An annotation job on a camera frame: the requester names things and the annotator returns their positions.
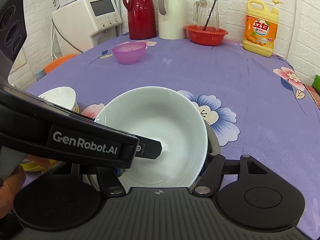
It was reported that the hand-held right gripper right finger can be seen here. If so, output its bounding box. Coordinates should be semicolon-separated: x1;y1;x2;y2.
191;152;278;197

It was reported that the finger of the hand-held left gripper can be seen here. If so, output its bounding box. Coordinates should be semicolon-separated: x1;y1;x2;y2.
135;137;163;160

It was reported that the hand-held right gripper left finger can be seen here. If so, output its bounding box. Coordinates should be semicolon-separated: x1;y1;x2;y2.
52;164;127;196

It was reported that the stainless steel bowl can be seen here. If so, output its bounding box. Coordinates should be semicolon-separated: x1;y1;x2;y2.
84;120;222;193

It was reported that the white bowl red pattern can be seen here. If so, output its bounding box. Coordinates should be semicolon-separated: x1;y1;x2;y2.
94;86;208;188

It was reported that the white floral plate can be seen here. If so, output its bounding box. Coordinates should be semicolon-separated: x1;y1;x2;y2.
37;86;78;113

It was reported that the yellow plastic plate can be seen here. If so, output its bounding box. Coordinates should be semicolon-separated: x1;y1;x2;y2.
19;104;80;173

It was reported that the person's left hand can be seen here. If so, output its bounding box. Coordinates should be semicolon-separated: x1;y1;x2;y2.
0;154;52;214

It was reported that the purple floral tablecloth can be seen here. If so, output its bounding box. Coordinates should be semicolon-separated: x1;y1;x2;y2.
25;31;320;240

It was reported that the orange stool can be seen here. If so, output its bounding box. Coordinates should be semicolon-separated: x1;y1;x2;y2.
44;53;80;74

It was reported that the purple plastic bowl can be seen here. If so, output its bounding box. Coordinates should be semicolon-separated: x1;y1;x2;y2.
112;42;147;65

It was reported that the white machine with screen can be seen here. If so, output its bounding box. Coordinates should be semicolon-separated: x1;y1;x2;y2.
52;0;123;53

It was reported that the red plastic colander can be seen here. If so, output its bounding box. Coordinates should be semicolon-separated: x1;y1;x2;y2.
184;25;229;46

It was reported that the pink plaid cloth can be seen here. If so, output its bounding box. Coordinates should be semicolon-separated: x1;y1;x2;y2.
304;84;320;110

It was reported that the white thermos jug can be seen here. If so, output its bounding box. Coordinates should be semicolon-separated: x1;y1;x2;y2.
158;0;187;40

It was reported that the red thermos jug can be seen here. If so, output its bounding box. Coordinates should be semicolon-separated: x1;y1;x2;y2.
122;0;157;40

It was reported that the glass pitcher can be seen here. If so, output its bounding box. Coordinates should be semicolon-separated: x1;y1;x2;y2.
193;0;220;32

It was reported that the yellow detergent bottle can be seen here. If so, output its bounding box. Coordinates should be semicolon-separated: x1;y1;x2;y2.
243;0;284;57

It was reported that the black stirring stick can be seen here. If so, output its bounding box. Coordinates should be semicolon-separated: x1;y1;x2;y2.
203;0;220;31

